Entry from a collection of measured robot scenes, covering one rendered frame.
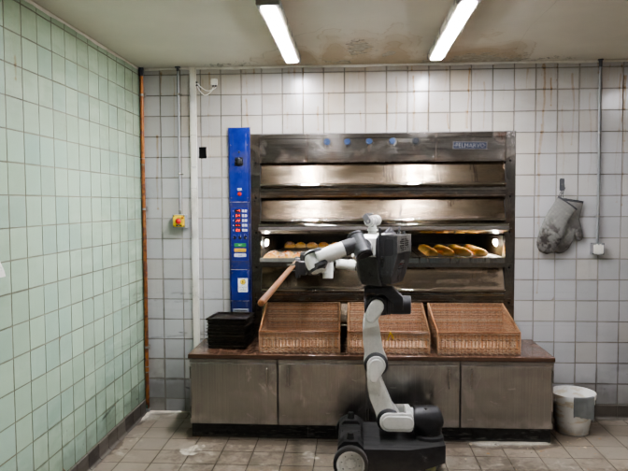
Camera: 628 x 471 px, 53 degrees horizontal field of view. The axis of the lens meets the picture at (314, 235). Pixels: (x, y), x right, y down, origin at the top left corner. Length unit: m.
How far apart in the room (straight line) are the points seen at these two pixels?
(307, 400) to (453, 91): 2.42
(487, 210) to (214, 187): 2.02
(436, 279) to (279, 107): 1.73
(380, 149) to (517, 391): 1.92
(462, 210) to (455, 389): 1.29
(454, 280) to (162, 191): 2.28
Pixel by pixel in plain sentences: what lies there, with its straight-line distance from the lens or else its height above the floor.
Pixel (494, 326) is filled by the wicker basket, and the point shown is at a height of 0.69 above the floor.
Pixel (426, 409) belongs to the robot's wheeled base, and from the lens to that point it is 3.98.
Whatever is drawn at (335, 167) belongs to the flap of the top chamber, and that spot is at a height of 1.85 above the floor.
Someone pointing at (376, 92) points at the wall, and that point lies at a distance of 4.73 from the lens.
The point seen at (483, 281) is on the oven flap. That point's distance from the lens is 4.78.
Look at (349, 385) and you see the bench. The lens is 4.28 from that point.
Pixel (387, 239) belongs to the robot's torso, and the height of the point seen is 1.38.
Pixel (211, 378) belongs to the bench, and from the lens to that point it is 4.38.
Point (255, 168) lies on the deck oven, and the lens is 4.72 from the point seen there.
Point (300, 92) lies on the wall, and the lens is 4.74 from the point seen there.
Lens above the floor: 1.59
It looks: 3 degrees down
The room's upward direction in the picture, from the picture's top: straight up
